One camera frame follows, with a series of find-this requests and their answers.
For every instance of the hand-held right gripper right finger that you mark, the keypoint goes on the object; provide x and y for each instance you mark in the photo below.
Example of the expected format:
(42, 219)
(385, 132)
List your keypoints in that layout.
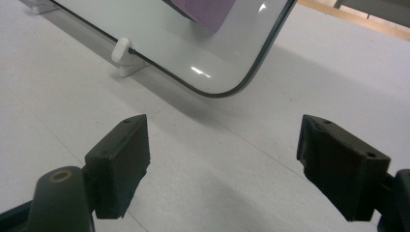
(341, 170)

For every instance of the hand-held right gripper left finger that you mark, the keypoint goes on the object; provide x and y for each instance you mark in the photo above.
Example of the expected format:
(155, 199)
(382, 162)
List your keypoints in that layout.
(119, 167)

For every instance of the purple whiteboard eraser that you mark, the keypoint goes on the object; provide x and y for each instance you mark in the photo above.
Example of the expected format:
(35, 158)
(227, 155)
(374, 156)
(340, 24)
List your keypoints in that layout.
(206, 13)

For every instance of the white plastic whiteboard foot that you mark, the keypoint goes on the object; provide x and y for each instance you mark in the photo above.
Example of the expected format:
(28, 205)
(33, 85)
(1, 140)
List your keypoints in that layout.
(121, 51)

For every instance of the white whiteboard with black rim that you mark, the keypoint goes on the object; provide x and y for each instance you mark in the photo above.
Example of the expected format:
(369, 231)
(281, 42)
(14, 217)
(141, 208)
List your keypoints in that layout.
(161, 48)

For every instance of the wooden table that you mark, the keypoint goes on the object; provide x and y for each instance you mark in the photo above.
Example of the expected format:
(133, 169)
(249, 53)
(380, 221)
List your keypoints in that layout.
(354, 17)

